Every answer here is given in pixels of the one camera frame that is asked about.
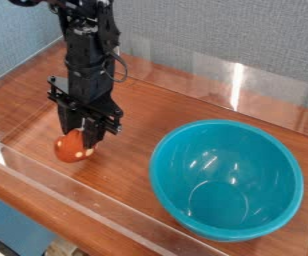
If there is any clear acrylic left barrier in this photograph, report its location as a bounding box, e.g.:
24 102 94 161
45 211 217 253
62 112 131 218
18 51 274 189
0 38 66 139

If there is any clear acrylic back barrier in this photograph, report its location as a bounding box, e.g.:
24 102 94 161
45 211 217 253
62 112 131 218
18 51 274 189
123 54 308 136

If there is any clear acrylic barrier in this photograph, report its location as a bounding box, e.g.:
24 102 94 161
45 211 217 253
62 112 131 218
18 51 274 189
0 38 66 139
123 54 308 136
0 143 229 256

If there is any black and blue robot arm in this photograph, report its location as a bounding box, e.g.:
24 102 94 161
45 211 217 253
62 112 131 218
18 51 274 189
8 0 125 149

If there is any clear acrylic front barrier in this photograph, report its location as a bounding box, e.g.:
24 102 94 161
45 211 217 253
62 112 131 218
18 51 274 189
0 143 229 256

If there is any black cable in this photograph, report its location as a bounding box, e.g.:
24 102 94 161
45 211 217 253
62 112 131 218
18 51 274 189
103 53 131 84

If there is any plush mushroom brown cap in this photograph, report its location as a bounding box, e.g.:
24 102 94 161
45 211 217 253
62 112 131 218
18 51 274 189
54 129 97 163

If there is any blue plastic bowl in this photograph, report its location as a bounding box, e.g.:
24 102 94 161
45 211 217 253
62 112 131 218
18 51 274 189
149 119 304 242

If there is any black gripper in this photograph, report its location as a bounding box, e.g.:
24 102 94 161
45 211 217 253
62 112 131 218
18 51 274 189
49 32 124 149

